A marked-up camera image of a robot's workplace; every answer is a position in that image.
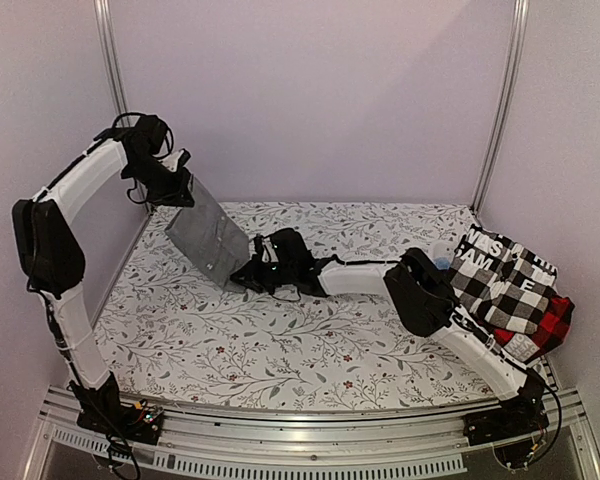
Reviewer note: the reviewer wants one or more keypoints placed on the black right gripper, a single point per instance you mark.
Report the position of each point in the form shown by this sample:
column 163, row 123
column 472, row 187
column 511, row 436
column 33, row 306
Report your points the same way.
column 249, row 273

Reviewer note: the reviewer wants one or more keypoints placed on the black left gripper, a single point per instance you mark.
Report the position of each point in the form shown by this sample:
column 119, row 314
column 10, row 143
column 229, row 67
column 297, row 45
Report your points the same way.
column 175, row 195

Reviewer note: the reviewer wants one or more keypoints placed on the grey long sleeve shirt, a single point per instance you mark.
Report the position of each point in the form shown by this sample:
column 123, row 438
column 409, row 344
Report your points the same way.
column 207, row 236

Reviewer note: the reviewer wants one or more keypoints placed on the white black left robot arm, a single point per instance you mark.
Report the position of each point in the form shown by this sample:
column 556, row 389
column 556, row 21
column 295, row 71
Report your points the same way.
column 53, row 260

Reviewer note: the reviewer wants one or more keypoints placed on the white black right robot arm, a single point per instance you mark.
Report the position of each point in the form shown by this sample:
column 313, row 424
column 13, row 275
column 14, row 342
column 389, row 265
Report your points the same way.
column 426, row 305

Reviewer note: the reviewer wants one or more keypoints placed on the white plastic laundry basket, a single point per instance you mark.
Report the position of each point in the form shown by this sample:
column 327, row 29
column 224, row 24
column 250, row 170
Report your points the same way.
column 441, row 253

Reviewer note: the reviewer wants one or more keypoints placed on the floral patterned table cloth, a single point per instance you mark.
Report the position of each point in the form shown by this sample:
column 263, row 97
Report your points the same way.
column 168, row 331

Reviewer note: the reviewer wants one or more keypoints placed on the black white checkered shirt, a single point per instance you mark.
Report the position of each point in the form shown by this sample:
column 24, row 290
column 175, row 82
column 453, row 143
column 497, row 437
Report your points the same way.
column 500, row 282

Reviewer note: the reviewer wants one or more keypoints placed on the red black plaid shirt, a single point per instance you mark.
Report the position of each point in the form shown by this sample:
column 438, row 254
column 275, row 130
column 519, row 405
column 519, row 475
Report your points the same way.
column 550, row 334

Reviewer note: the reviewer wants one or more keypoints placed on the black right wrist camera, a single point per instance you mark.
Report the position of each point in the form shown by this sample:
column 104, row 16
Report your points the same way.
column 283, row 246

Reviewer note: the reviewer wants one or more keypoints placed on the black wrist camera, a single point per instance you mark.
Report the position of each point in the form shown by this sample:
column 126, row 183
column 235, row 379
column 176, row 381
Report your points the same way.
column 283, row 246
column 153, row 139

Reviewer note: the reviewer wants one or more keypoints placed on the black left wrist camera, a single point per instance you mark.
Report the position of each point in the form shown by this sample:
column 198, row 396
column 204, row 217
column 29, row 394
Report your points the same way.
column 153, row 139

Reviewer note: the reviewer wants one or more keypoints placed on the aluminium frame post left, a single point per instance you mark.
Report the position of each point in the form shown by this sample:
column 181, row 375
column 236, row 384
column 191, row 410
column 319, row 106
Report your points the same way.
column 105, row 27

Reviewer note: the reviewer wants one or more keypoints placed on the aluminium frame post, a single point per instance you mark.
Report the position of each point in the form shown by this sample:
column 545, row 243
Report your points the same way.
column 514, row 55
column 105, row 27

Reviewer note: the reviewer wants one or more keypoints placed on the aluminium front rail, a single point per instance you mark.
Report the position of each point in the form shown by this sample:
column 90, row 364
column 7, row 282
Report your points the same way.
column 204, row 442

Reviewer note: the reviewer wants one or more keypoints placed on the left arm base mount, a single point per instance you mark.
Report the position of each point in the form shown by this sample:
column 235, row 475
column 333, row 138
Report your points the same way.
column 136, row 423

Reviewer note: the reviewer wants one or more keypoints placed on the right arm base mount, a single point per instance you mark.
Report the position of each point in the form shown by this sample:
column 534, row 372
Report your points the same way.
column 510, row 419

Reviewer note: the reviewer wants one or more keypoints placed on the aluminium frame post right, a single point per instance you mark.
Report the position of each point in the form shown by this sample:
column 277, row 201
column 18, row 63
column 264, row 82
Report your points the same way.
column 514, row 55

